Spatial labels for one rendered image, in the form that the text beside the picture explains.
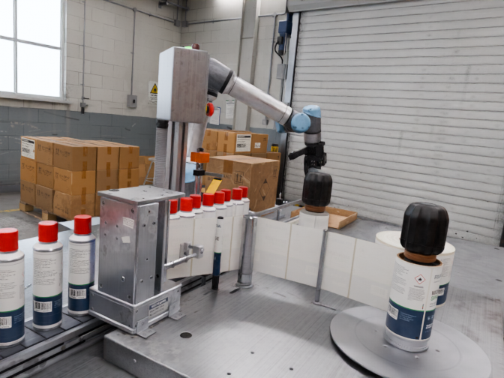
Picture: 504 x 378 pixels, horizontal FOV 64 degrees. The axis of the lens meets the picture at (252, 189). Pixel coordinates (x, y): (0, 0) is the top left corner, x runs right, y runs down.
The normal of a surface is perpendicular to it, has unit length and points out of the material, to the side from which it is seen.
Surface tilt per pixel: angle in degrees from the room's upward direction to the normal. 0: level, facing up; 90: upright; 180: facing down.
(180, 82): 90
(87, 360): 0
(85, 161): 90
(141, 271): 90
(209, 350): 0
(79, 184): 90
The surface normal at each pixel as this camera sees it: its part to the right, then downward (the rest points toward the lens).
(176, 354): 0.09, -0.98
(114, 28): 0.78, 0.18
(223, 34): -0.62, 0.07
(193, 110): 0.42, 0.19
